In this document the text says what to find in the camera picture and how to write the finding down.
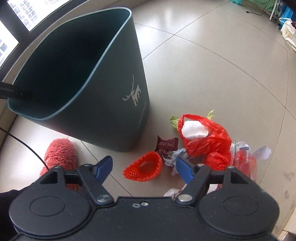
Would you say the grey-blue paper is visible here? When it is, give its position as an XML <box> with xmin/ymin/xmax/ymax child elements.
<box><xmin>161</xmin><ymin>148</ymin><xmax>190</xmax><ymax>176</ymax></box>

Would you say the orange foam fruit net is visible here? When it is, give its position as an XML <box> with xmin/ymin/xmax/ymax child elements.
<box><xmin>123</xmin><ymin>151</ymin><xmax>163</xmax><ymax>182</ymax></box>

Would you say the dark green trash bin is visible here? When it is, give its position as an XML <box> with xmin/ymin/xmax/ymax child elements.
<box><xmin>8</xmin><ymin>7</ymin><xmax>149</xmax><ymax>152</ymax></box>

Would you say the red plastic bag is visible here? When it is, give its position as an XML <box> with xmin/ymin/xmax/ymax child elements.
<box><xmin>177</xmin><ymin>114</ymin><xmax>232</xmax><ymax>171</ymax></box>

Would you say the red fluffy slipper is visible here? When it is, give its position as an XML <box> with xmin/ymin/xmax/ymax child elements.
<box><xmin>39</xmin><ymin>138</ymin><xmax>78</xmax><ymax>191</ymax></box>

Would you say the dark red snack wrapper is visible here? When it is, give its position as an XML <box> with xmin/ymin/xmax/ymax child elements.
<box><xmin>154</xmin><ymin>136</ymin><xmax>179</xmax><ymax>157</ymax></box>

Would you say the white foam piece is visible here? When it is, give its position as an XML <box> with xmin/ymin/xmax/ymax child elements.
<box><xmin>181</xmin><ymin>120</ymin><xmax>209</xmax><ymax>141</ymax></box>

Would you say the red mesh net bag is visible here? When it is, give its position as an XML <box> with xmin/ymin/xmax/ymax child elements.
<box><xmin>233</xmin><ymin>147</ymin><xmax>257</xmax><ymax>181</ymax></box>

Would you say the green lettuce leaf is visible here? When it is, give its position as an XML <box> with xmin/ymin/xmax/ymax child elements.
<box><xmin>170</xmin><ymin>109</ymin><xmax>214</xmax><ymax>130</ymax></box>

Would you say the white tote bag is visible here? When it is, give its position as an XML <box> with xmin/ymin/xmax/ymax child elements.
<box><xmin>279</xmin><ymin>18</ymin><xmax>296</xmax><ymax>51</ymax></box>

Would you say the white furniture leg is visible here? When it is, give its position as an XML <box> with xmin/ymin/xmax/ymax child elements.
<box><xmin>269</xmin><ymin>0</ymin><xmax>278</xmax><ymax>21</ymax></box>

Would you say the black floor cable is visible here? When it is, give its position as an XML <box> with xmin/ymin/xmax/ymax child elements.
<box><xmin>245</xmin><ymin>0</ymin><xmax>275</xmax><ymax>17</ymax></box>

